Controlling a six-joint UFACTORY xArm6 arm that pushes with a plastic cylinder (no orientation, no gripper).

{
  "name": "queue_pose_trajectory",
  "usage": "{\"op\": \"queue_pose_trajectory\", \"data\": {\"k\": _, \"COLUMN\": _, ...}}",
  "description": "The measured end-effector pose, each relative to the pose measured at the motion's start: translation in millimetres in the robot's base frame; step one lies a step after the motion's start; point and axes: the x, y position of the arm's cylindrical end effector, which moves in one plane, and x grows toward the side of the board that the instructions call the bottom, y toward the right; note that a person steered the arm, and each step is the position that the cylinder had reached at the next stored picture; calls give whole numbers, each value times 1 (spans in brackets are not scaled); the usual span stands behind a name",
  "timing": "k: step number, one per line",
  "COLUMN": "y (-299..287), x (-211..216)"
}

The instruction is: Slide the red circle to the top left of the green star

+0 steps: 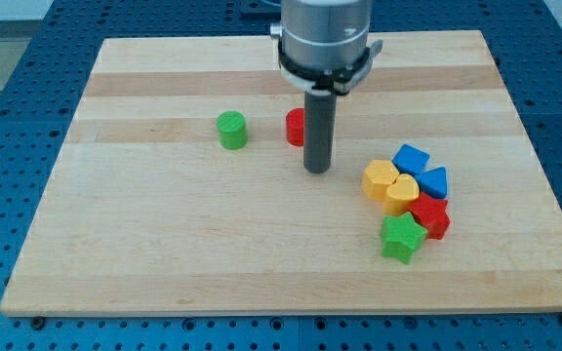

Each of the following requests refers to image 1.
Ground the red cylinder block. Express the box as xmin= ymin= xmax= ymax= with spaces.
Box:
xmin=286 ymin=107 xmax=304 ymax=146

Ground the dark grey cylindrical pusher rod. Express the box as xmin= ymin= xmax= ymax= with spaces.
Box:
xmin=303 ymin=93 xmax=337 ymax=174

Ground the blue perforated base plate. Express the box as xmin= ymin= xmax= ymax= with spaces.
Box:
xmin=0 ymin=0 xmax=562 ymax=350

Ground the green cylinder block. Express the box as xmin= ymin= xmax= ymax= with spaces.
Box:
xmin=217 ymin=110 xmax=248 ymax=150

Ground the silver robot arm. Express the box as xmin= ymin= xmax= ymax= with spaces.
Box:
xmin=270 ymin=0 xmax=382 ymax=174

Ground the yellow heart block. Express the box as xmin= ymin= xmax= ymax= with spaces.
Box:
xmin=382 ymin=174 xmax=420 ymax=216

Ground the yellow hexagon block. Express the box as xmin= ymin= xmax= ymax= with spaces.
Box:
xmin=361 ymin=159 xmax=400 ymax=202

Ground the blue cube block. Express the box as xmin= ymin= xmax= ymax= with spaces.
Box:
xmin=392 ymin=144 xmax=430 ymax=176

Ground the red star block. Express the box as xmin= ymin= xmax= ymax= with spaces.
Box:
xmin=408 ymin=192 xmax=451 ymax=240

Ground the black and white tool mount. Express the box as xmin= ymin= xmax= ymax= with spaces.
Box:
xmin=277 ymin=40 xmax=383 ymax=96

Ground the blue triangle block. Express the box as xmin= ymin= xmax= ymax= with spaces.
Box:
xmin=415 ymin=167 xmax=448 ymax=199

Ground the light wooden board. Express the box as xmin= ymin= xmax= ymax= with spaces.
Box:
xmin=0 ymin=30 xmax=562 ymax=317

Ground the green star block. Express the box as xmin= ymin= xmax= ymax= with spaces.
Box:
xmin=380 ymin=212 xmax=427 ymax=265

